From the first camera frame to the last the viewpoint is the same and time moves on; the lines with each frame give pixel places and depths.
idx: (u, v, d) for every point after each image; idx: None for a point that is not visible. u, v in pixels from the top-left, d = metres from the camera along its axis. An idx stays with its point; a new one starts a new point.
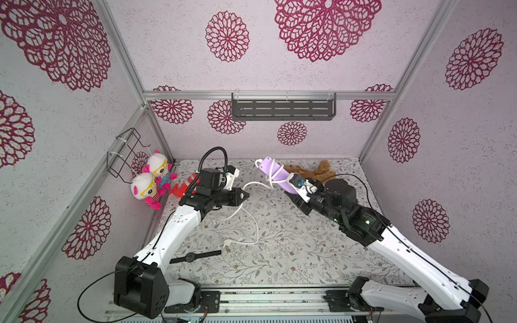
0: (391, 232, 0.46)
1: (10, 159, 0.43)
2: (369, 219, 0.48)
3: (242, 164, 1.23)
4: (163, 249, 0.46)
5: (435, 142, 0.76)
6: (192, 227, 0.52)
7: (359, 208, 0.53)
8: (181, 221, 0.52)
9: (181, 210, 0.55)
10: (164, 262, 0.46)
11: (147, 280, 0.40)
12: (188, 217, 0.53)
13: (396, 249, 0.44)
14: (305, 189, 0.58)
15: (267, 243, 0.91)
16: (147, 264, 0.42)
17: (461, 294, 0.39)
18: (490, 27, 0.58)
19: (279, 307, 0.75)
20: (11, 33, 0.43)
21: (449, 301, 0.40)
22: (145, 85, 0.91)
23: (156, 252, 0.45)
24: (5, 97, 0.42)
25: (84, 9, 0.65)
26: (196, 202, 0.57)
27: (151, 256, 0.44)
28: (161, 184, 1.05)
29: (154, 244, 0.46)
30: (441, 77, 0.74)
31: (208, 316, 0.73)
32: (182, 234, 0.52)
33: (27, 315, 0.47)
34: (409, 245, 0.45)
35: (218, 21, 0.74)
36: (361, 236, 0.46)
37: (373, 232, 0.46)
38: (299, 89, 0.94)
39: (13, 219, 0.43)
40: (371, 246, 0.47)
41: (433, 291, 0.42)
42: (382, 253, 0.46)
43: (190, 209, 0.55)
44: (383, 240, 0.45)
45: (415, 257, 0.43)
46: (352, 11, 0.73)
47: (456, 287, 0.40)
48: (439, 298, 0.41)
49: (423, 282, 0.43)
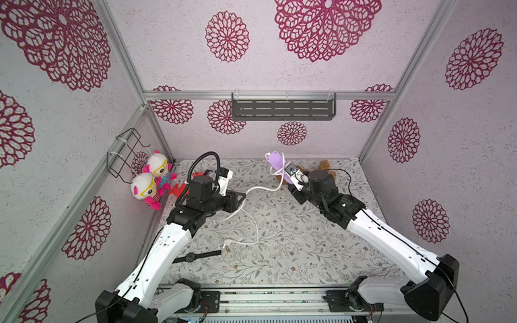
0: (366, 213, 0.51)
1: (10, 159, 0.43)
2: (345, 202, 0.53)
3: (242, 164, 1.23)
4: (147, 280, 0.42)
5: (435, 142, 0.76)
6: (180, 247, 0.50)
7: (339, 195, 0.57)
8: (167, 244, 0.48)
9: (168, 230, 0.50)
10: (149, 295, 0.43)
11: (129, 319, 0.37)
12: (175, 239, 0.49)
13: (367, 227, 0.49)
14: (295, 177, 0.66)
15: (267, 243, 0.91)
16: (129, 300, 0.39)
17: (427, 265, 0.42)
18: (490, 27, 0.58)
19: (279, 307, 0.75)
20: (11, 33, 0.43)
21: (416, 273, 0.42)
22: (145, 85, 0.91)
23: (139, 284, 0.42)
24: (5, 97, 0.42)
25: (84, 9, 0.65)
26: (186, 219, 0.53)
27: (133, 290, 0.41)
28: (161, 184, 1.05)
29: (137, 275, 0.43)
30: (441, 77, 0.74)
31: (208, 316, 0.73)
32: (169, 258, 0.48)
33: (27, 315, 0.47)
34: (382, 224, 0.49)
35: (218, 21, 0.74)
36: (339, 219, 0.52)
37: (348, 213, 0.51)
38: (299, 89, 0.94)
39: (13, 219, 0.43)
40: (350, 229, 0.52)
41: (404, 266, 0.44)
42: (357, 233, 0.51)
43: (178, 230, 0.50)
44: (357, 221, 0.50)
45: (384, 234, 0.47)
46: (352, 11, 0.73)
47: (423, 260, 0.43)
48: (408, 271, 0.44)
49: (394, 259, 0.46)
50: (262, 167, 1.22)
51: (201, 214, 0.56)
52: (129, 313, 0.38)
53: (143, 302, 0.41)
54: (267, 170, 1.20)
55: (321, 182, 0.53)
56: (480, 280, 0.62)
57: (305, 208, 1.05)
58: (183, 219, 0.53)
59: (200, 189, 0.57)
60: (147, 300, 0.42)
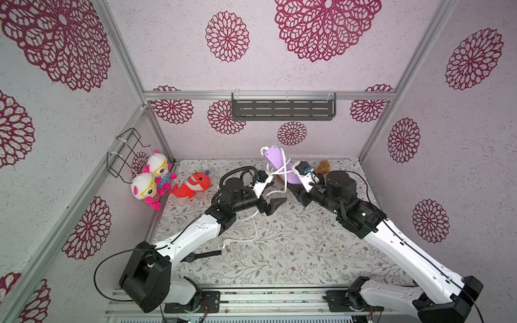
0: (388, 225, 0.47)
1: (10, 159, 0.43)
2: (365, 211, 0.49)
3: (242, 164, 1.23)
4: (179, 247, 0.48)
5: (435, 142, 0.76)
6: (210, 235, 0.58)
7: (358, 202, 0.53)
8: (202, 227, 0.55)
9: (205, 217, 0.58)
10: (176, 260, 0.48)
11: (157, 272, 0.42)
12: (211, 227, 0.56)
13: (390, 241, 0.45)
14: (309, 177, 0.59)
15: (267, 243, 0.91)
16: (161, 255, 0.45)
17: (452, 288, 0.40)
18: (490, 27, 0.58)
19: (279, 307, 0.75)
20: (11, 33, 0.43)
21: (439, 294, 0.40)
22: (145, 85, 0.91)
23: (172, 247, 0.47)
24: (5, 97, 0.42)
25: (84, 9, 0.65)
26: (219, 216, 0.60)
27: (167, 249, 0.46)
28: (161, 184, 1.05)
29: (174, 239, 0.49)
30: (441, 77, 0.74)
31: (208, 316, 0.73)
32: (199, 240, 0.54)
33: (27, 315, 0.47)
34: (404, 239, 0.45)
35: (218, 21, 0.74)
36: (357, 229, 0.48)
37: (368, 225, 0.47)
38: (298, 89, 0.94)
39: (13, 219, 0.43)
40: (367, 239, 0.48)
41: (426, 285, 0.42)
42: (379, 246, 0.47)
43: (213, 221, 0.58)
44: (378, 233, 0.46)
45: (408, 250, 0.44)
46: (353, 11, 0.73)
47: (447, 282, 0.40)
48: (431, 292, 0.41)
49: (417, 276, 0.43)
50: (262, 167, 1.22)
51: (234, 215, 0.63)
52: (158, 267, 0.42)
53: (171, 262, 0.46)
54: None
55: (344, 188, 0.47)
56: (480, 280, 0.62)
57: (305, 208, 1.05)
58: (217, 215, 0.60)
59: (231, 196, 0.60)
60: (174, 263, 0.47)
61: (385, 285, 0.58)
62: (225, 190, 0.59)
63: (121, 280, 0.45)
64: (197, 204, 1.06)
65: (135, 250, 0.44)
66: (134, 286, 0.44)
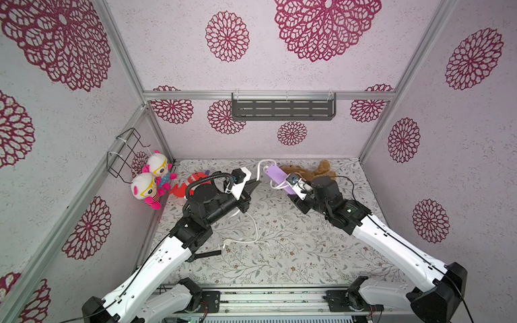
0: (372, 220, 0.50)
1: (10, 159, 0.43)
2: (351, 208, 0.53)
3: (242, 164, 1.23)
4: (132, 297, 0.41)
5: (435, 142, 0.76)
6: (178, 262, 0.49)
7: (343, 200, 0.57)
8: (161, 260, 0.46)
9: (169, 243, 0.48)
10: (132, 310, 0.42)
11: None
12: (171, 258, 0.46)
13: (374, 233, 0.48)
14: (299, 186, 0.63)
15: (267, 243, 0.91)
16: (111, 315, 0.39)
17: (434, 274, 0.41)
18: (490, 27, 0.58)
19: (279, 307, 0.75)
20: (11, 33, 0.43)
21: (423, 280, 0.42)
22: (145, 85, 0.91)
23: (123, 299, 0.41)
24: (5, 97, 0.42)
25: (84, 9, 0.65)
26: (188, 235, 0.49)
27: (117, 304, 0.40)
28: (161, 183, 1.04)
29: (126, 289, 0.42)
30: (441, 77, 0.74)
31: (208, 316, 0.73)
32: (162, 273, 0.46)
33: (27, 315, 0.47)
34: (388, 231, 0.48)
35: (218, 21, 0.74)
36: (345, 225, 0.52)
37: (354, 220, 0.51)
38: (299, 89, 0.94)
39: (13, 219, 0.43)
40: (355, 235, 0.52)
41: (412, 274, 0.44)
42: (365, 240, 0.50)
43: (178, 247, 0.48)
44: (363, 227, 0.49)
45: (392, 241, 0.46)
46: (352, 11, 0.73)
47: (430, 268, 0.42)
48: (417, 280, 0.43)
49: (402, 266, 0.45)
50: (262, 167, 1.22)
51: (207, 229, 0.52)
52: None
53: (124, 319, 0.40)
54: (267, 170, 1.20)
55: (325, 188, 0.54)
56: (480, 280, 0.62)
57: None
58: (187, 233, 0.50)
59: (200, 208, 0.49)
60: (128, 316, 0.41)
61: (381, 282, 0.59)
62: (195, 202, 0.47)
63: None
64: None
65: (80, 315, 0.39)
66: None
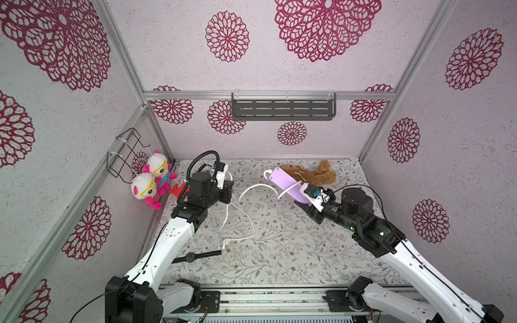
0: (406, 247, 0.46)
1: (10, 159, 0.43)
2: (383, 231, 0.48)
3: (242, 164, 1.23)
4: (155, 266, 0.44)
5: (435, 142, 0.76)
6: (184, 239, 0.54)
7: (374, 220, 0.53)
8: (172, 235, 0.50)
9: (173, 222, 0.53)
10: (157, 281, 0.45)
11: (140, 301, 0.39)
12: (181, 231, 0.52)
13: (409, 264, 0.44)
14: (320, 199, 0.58)
15: (267, 243, 0.91)
16: (139, 284, 0.41)
17: (472, 316, 0.39)
18: (490, 27, 0.58)
19: (279, 307, 0.75)
20: (11, 33, 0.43)
21: (458, 321, 0.39)
22: (145, 85, 0.91)
23: (147, 269, 0.43)
24: (5, 97, 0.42)
25: (84, 9, 0.65)
26: (188, 213, 0.56)
27: (143, 274, 0.42)
28: (161, 183, 1.04)
29: (146, 262, 0.44)
30: (441, 77, 0.74)
31: (208, 316, 0.73)
32: (176, 248, 0.51)
33: (27, 315, 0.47)
34: (423, 262, 0.45)
35: (218, 21, 0.74)
36: (374, 247, 0.47)
37: (386, 244, 0.46)
38: (299, 89, 0.94)
39: (13, 219, 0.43)
40: (384, 258, 0.48)
41: (444, 310, 0.41)
42: (395, 268, 0.47)
43: (183, 223, 0.53)
44: (396, 254, 0.45)
45: (428, 275, 0.43)
46: (353, 11, 0.73)
47: (468, 309, 0.40)
48: (450, 317, 0.41)
49: (433, 300, 0.42)
50: (262, 167, 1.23)
51: (204, 208, 0.60)
52: (140, 295, 0.39)
53: (153, 284, 0.43)
54: (267, 170, 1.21)
55: (360, 205, 0.47)
56: (480, 280, 0.62)
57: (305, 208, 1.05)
58: (187, 212, 0.56)
59: (200, 186, 0.59)
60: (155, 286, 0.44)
61: (393, 293, 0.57)
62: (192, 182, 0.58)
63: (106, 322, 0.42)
64: None
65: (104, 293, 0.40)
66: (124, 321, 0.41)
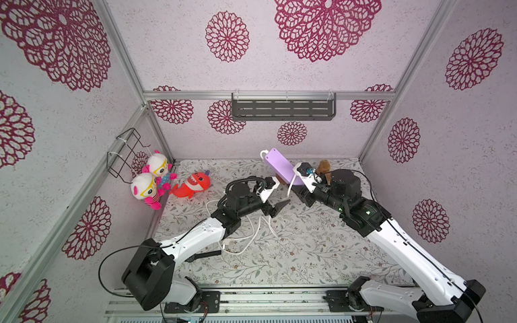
0: (391, 225, 0.47)
1: (10, 159, 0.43)
2: (369, 209, 0.49)
3: (242, 164, 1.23)
4: (184, 247, 0.48)
5: (435, 142, 0.76)
6: (213, 239, 0.58)
7: (362, 200, 0.52)
8: (207, 231, 0.55)
9: (211, 221, 0.58)
10: (180, 259, 0.48)
11: (159, 270, 0.42)
12: (215, 230, 0.56)
13: (393, 241, 0.45)
14: (312, 178, 0.59)
15: (267, 243, 0.91)
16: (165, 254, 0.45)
17: (453, 290, 0.39)
18: (490, 27, 0.58)
19: (279, 307, 0.75)
20: (11, 33, 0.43)
21: (440, 296, 0.40)
22: (145, 85, 0.91)
23: (177, 246, 0.48)
24: (5, 97, 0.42)
25: (84, 9, 0.65)
26: (224, 221, 0.60)
27: (171, 248, 0.47)
28: (161, 184, 1.05)
29: (178, 239, 0.49)
30: (441, 77, 0.74)
31: (208, 316, 0.73)
32: (203, 243, 0.55)
33: (27, 315, 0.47)
34: (408, 239, 0.45)
35: (218, 21, 0.74)
36: (360, 227, 0.48)
37: (371, 223, 0.47)
38: (299, 89, 0.94)
39: (13, 219, 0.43)
40: (370, 237, 0.48)
41: (427, 286, 0.42)
42: (380, 244, 0.47)
43: (219, 225, 0.58)
44: (381, 231, 0.46)
45: (410, 251, 0.43)
46: (353, 11, 0.73)
47: (450, 284, 0.40)
48: (433, 293, 0.41)
49: (418, 277, 0.43)
50: (262, 167, 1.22)
51: (238, 220, 0.63)
52: (161, 266, 0.42)
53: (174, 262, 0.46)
54: (267, 170, 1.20)
55: (347, 185, 0.48)
56: (480, 280, 0.62)
57: (305, 208, 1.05)
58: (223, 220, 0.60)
59: (235, 202, 0.60)
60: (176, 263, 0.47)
61: (387, 286, 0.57)
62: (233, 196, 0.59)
63: (125, 273, 0.45)
64: (197, 204, 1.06)
65: (139, 248, 0.45)
66: (139, 280, 0.44)
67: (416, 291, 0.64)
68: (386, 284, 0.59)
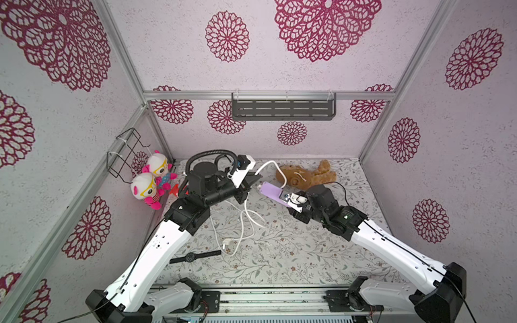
0: (368, 225, 0.51)
1: (10, 159, 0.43)
2: (347, 214, 0.54)
3: None
4: (135, 285, 0.40)
5: (435, 142, 0.76)
6: (178, 247, 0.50)
7: (339, 208, 0.58)
8: (161, 245, 0.44)
9: (164, 229, 0.45)
10: (139, 296, 0.41)
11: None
12: (170, 242, 0.44)
13: (371, 238, 0.49)
14: (293, 202, 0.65)
15: (267, 243, 0.91)
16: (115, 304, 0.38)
17: (433, 275, 0.42)
18: (490, 27, 0.58)
19: (279, 307, 0.75)
20: (11, 33, 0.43)
21: (424, 283, 0.42)
22: (145, 85, 0.91)
23: (126, 289, 0.39)
24: (5, 97, 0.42)
25: (84, 9, 0.65)
26: (185, 216, 0.47)
27: (120, 294, 0.39)
28: (161, 183, 1.04)
29: (126, 278, 0.40)
30: (441, 78, 0.74)
31: (208, 316, 0.73)
32: (163, 260, 0.45)
33: (27, 315, 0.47)
34: (386, 235, 0.49)
35: (218, 21, 0.74)
36: (342, 231, 0.52)
37: (351, 225, 0.51)
38: (299, 89, 0.94)
39: (13, 219, 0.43)
40: (353, 240, 0.52)
41: (412, 276, 0.44)
42: (364, 246, 0.51)
43: (174, 229, 0.45)
44: (359, 232, 0.50)
45: (389, 245, 0.47)
46: (352, 11, 0.73)
47: (429, 270, 0.42)
48: (417, 282, 0.43)
49: (402, 269, 0.45)
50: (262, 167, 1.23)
51: (204, 209, 0.49)
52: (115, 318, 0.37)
53: (130, 305, 0.39)
54: (267, 170, 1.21)
55: (320, 196, 0.55)
56: (480, 280, 0.62)
57: None
58: (183, 214, 0.47)
59: (200, 186, 0.48)
60: (134, 303, 0.40)
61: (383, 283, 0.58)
62: (194, 178, 0.45)
63: None
64: None
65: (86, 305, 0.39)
66: None
67: (411, 285, 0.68)
68: (384, 282, 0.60)
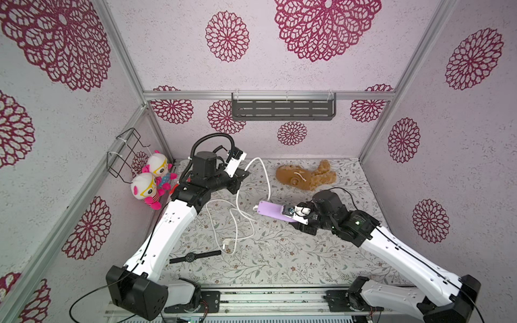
0: (381, 232, 0.49)
1: (10, 159, 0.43)
2: (358, 220, 0.51)
3: (242, 164, 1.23)
4: (154, 256, 0.43)
5: (435, 142, 0.76)
6: (187, 224, 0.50)
7: (349, 213, 0.56)
8: (173, 221, 0.47)
9: (174, 206, 0.49)
10: (158, 266, 0.44)
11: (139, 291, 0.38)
12: (182, 216, 0.49)
13: (385, 247, 0.47)
14: (298, 214, 0.65)
15: (267, 243, 0.91)
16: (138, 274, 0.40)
17: (450, 289, 0.40)
18: (490, 27, 0.58)
19: (279, 307, 0.75)
20: (11, 33, 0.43)
21: (439, 296, 0.41)
22: (145, 85, 0.91)
23: (145, 259, 0.42)
24: (5, 97, 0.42)
25: (84, 9, 0.65)
26: (189, 195, 0.51)
27: (141, 264, 0.41)
28: (161, 183, 1.04)
29: (145, 251, 0.43)
30: (441, 77, 0.74)
31: (208, 316, 0.73)
32: (177, 232, 0.49)
33: (27, 315, 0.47)
34: (398, 243, 0.47)
35: (218, 21, 0.74)
36: (353, 237, 0.50)
37: (363, 232, 0.49)
38: (299, 89, 0.94)
39: (13, 219, 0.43)
40: (364, 247, 0.50)
41: (425, 288, 0.43)
42: (375, 254, 0.49)
43: (183, 205, 0.50)
44: (372, 239, 0.48)
45: (403, 255, 0.45)
46: (352, 11, 0.73)
47: (445, 282, 0.41)
48: (430, 293, 0.42)
49: (413, 279, 0.44)
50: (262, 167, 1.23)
51: (207, 190, 0.55)
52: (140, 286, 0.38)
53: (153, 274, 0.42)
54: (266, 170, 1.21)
55: (327, 202, 0.53)
56: (480, 280, 0.62)
57: None
58: (188, 194, 0.52)
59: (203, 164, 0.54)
60: (155, 274, 0.43)
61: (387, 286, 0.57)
62: (197, 159, 0.53)
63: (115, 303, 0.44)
64: None
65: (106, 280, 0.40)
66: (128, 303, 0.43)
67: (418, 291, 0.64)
68: (386, 284, 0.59)
